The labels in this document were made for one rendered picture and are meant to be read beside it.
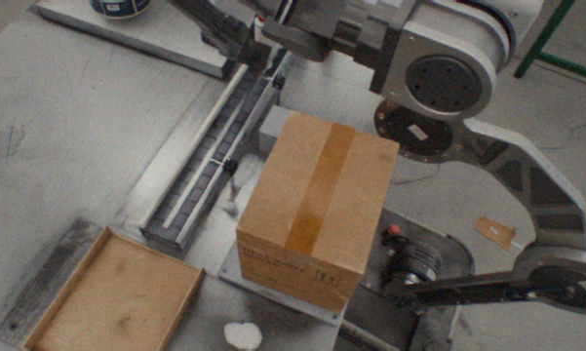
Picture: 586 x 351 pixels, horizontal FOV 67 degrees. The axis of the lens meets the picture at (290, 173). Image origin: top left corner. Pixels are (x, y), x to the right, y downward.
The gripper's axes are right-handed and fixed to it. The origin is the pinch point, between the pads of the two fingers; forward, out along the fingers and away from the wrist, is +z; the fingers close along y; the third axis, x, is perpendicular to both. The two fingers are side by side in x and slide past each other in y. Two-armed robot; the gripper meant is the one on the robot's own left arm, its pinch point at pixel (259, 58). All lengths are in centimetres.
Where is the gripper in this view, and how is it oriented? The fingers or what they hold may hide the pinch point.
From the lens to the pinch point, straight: 132.0
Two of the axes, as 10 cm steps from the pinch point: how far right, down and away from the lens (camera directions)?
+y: -9.3, -3.4, 1.6
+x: -3.1, 9.4, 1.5
